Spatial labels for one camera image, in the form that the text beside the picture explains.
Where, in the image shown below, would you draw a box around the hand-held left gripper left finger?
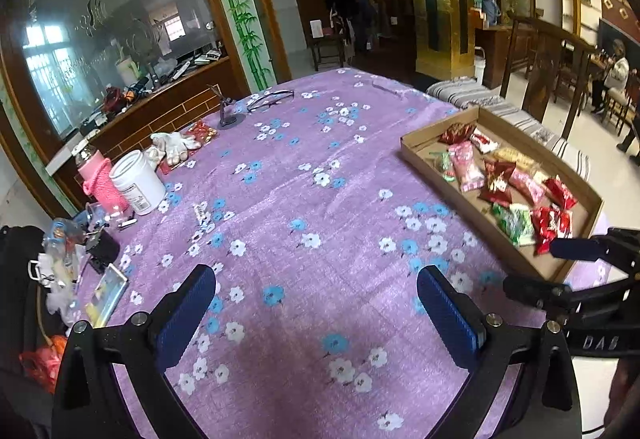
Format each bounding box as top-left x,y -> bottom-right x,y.
50,264 -> 217,439

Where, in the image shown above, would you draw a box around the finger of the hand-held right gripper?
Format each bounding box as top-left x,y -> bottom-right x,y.
502,275 -> 573,311
549,236 -> 616,265

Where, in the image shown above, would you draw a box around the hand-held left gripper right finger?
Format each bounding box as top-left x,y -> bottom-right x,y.
416,265 -> 583,439

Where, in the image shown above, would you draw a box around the shallow cardboard box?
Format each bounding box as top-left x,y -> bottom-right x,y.
400,105 -> 605,282

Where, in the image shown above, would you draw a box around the dark red snack packet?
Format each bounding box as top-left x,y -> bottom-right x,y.
477,159 -> 517,207

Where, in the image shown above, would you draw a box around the person's right hand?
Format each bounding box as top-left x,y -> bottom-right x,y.
604,358 -> 640,426

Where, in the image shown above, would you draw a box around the small black box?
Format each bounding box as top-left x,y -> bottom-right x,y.
85,229 -> 121,275

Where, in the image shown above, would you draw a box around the purple floral tablecloth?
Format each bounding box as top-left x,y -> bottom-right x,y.
65,66 -> 621,439

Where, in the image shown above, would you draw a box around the white plastic bag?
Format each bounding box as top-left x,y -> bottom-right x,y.
30,254 -> 86,325

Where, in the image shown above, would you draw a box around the white plastic jar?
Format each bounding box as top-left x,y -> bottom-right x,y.
109,149 -> 167,216

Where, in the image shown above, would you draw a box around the clear plastic bottle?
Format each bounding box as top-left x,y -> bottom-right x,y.
42,218 -> 83,260

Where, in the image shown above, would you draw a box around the orange plastic bag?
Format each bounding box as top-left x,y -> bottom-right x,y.
19,334 -> 68,395

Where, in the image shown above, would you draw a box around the pink sleeved bottle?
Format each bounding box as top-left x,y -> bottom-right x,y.
75,144 -> 130,215

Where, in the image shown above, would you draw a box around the white gloves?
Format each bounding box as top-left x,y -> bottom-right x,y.
150,132 -> 203,167

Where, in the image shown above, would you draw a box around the black bag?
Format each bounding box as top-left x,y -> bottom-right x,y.
0,224 -> 56,439

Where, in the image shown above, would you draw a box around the red patterned pouch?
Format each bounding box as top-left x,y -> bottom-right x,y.
185,120 -> 219,150

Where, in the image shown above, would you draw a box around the large carved wooden chair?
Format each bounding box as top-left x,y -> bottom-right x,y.
500,12 -> 598,140

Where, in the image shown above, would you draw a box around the striped bench cushion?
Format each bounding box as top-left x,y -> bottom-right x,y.
425,79 -> 593,180

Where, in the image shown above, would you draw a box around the small grey stand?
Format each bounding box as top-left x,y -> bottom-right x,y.
207,84 -> 247,129

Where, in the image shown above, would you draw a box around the white plastic bucket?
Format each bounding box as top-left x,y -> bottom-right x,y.
472,46 -> 487,87

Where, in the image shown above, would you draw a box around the wooden side cabinet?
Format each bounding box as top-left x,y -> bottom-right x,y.
475,24 -> 531,90

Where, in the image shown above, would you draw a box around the wooden counter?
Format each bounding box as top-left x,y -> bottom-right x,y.
45,54 -> 251,215

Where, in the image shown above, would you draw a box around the black eyeglasses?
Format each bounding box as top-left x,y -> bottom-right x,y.
247,90 -> 296,112

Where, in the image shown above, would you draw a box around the blue bag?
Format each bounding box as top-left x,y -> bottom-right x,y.
472,0 -> 502,27

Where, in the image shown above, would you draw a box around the small wooden chair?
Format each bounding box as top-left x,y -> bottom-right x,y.
307,19 -> 351,72

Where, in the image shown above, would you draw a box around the etched glass partition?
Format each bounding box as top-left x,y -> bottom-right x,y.
0,0 -> 236,140

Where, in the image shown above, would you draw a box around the dark hanging jacket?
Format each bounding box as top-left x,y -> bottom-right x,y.
325,0 -> 378,55

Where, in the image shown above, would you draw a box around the wooden display wall cabinet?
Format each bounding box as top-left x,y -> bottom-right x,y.
557,0 -> 640,50

